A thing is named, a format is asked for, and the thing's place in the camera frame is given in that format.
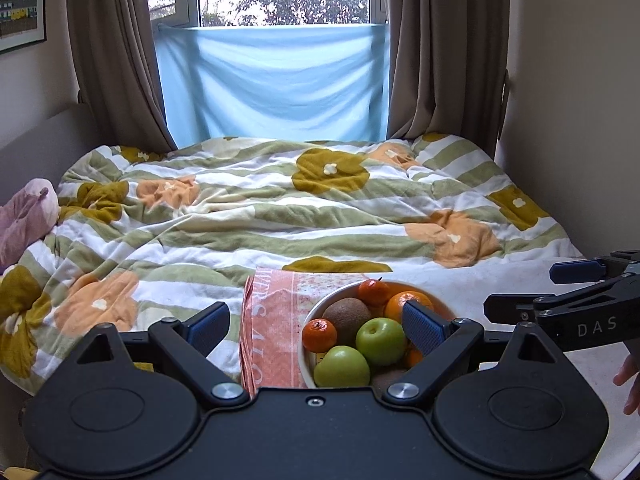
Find brown kiwi fruit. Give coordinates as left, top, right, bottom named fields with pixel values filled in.
left=371, top=370, right=406, bottom=394

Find small orange tomato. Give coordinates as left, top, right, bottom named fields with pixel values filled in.
left=357, top=278, right=393, bottom=308

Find green apple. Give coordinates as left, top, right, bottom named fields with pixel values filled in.
left=356, top=318, right=407, bottom=366
left=314, top=346, right=370, bottom=388

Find orange-red tomato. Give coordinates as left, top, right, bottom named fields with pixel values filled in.
left=302, top=318, right=337, bottom=353

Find person right hand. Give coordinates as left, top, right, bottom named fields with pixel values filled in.
left=613, top=339, right=640, bottom=417

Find orange fruit front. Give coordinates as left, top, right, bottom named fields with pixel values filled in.
left=404, top=344, right=424, bottom=370

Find orange fruit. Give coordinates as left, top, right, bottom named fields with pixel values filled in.
left=383, top=289, right=435, bottom=325
left=404, top=344, right=424, bottom=370

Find orange fruit back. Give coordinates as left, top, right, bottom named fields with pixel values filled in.
left=383, top=289, right=435, bottom=325

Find green apple in bowl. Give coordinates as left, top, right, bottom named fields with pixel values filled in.
left=356, top=318, right=407, bottom=366

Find white pink-trimmed cloth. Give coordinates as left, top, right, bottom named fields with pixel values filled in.
left=238, top=257, right=640, bottom=480

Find brown kiwi in bowl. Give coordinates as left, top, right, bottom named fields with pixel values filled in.
left=322, top=298, right=372, bottom=346

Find cream yellow oval bowl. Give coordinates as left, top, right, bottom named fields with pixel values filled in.
left=298, top=278, right=454, bottom=388

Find floral striped quilt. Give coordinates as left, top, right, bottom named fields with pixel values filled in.
left=1, top=132, right=578, bottom=393

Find pink plush pillow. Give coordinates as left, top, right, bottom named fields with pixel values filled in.
left=1, top=178, right=60, bottom=271

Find grey headboard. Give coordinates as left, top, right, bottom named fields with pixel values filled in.
left=0, top=104, right=110, bottom=204

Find brown right curtain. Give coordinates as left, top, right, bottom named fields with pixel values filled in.
left=387, top=0, right=510, bottom=155

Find brown curtain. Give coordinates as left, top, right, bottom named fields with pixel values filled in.
left=66, top=0, right=176, bottom=154
left=387, top=0, right=510, bottom=155

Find light blue window cloth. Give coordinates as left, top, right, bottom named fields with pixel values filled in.
left=154, top=24, right=390, bottom=148

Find brown left curtain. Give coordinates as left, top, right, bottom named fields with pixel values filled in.
left=66, top=0, right=176, bottom=154

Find framed wall picture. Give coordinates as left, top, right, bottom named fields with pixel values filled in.
left=0, top=0, right=47, bottom=53

